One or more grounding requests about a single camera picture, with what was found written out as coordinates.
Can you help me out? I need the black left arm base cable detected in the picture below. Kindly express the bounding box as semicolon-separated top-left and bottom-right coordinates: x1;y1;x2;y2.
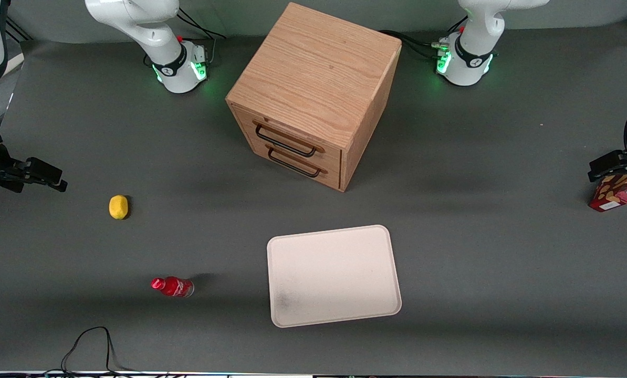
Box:
379;18;467;61

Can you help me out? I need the cream rectangular plastic tray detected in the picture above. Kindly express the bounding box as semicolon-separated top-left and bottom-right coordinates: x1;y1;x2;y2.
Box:
266;225;402;329

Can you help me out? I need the black arm base cable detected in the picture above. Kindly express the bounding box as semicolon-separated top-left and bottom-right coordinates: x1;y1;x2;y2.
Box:
379;18;467;61
176;7;227;69

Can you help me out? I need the yellow lemon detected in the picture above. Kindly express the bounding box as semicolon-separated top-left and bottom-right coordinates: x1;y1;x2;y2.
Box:
108;195;129;220

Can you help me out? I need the black looped cable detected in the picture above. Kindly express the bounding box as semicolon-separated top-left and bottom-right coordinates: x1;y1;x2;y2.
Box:
0;326;170;378

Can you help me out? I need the black right arm base cable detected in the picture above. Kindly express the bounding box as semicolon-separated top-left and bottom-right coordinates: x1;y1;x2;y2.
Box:
176;7;227;69

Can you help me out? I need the wooden drawer with black handle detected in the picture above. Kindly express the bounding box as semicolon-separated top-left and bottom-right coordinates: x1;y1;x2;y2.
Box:
248;141;342;191
231;102;343;170

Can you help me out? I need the wooden two-drawer cabinet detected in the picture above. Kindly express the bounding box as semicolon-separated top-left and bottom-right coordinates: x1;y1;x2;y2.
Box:
225;2;402;193

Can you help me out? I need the red soda bottle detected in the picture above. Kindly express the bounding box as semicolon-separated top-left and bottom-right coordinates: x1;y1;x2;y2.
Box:
151;276;195;298

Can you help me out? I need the red tartan shortbread cookie box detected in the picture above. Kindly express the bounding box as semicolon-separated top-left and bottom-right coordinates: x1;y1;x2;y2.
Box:
588;172;627;213

